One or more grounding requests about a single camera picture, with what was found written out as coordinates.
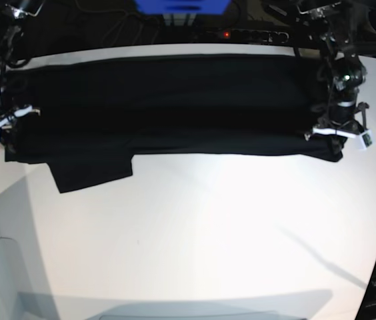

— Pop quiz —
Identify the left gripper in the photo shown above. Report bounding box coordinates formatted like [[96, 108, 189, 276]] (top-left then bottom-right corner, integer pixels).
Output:
[[305, 101, 370, 157]]

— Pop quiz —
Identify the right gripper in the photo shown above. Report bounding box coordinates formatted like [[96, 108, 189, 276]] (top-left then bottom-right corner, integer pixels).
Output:
[[0, 104, 41, 128]]

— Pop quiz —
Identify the black T-shirt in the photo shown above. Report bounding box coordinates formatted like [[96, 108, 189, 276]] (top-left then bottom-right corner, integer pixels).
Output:
[[5, 55, 343, 193]]

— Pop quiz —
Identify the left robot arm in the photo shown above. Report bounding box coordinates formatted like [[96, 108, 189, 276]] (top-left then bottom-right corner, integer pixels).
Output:
[[263, 1, 373, 150]]

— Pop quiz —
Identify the black power strip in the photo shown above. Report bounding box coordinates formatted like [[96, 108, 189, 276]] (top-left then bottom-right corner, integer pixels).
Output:
[[195, 29, 290, 45]]

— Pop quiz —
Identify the blue box overhead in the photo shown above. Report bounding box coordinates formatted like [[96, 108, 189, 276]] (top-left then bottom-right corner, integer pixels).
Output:
[[135, 0, 231, 15]]

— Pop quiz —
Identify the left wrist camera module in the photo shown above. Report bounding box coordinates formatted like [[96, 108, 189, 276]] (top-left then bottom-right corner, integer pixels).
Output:
[[358, 130, 374, 150]]

